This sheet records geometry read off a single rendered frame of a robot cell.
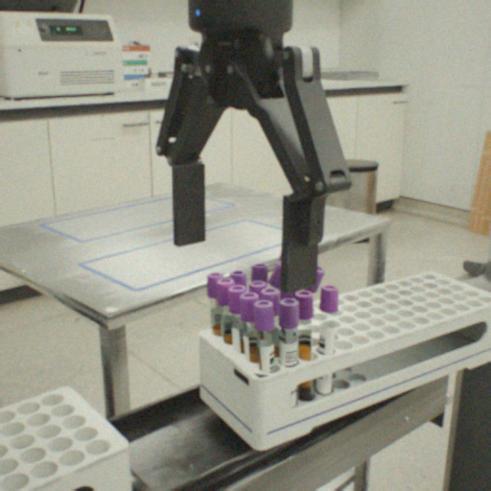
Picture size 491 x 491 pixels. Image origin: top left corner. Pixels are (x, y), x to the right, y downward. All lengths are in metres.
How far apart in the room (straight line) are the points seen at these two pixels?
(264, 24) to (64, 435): 0.31
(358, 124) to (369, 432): 3.62
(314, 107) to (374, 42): 4.27
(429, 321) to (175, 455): 0.25
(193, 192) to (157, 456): 0.22
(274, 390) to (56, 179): 2.51
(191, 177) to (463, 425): 0.87
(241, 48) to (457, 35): 3.87
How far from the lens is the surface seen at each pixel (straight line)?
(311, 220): 0.42
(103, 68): 2.99
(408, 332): 0.57
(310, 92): 0.42
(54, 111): 2.94
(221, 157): 3.39
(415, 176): 4.50
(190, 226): 0.54
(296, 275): 0.44
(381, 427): 0.61
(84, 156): 2.97
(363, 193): 3.68
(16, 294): 3.05
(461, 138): 4.28
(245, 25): 0.43
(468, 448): 1.29
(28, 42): 2.86
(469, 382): 1.23
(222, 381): 0.53
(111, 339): 0.76
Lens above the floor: 1.12
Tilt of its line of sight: 17 degrees down
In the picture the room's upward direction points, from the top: straight up
